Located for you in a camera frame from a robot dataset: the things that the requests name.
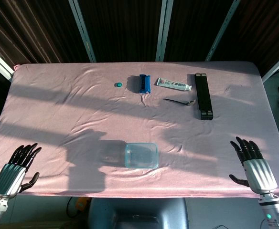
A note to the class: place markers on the blue rectangular block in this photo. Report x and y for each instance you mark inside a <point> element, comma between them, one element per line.
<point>144,83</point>

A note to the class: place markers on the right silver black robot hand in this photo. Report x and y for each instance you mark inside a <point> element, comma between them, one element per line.
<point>261,174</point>

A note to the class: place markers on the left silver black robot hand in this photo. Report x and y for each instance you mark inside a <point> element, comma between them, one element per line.
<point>9,177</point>

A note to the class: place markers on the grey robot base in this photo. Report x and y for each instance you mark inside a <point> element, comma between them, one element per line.
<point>138,213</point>

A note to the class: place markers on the dark brown curtain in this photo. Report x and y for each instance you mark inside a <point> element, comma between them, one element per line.
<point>127,28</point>

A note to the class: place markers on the metal spoon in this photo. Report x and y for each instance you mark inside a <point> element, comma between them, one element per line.
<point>177,101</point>

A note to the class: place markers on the small yellow device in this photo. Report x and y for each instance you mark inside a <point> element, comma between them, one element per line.
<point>82,204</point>

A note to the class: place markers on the small green bottle cap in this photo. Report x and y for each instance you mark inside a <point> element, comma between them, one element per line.
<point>118,84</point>

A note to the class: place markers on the white toothpaste tube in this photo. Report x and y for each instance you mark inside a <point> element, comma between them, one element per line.
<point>174,84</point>

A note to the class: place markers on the long black bar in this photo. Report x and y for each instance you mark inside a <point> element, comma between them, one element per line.
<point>203,95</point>

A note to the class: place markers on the pink tablecloth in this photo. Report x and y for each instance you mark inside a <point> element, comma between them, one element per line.
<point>139,114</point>

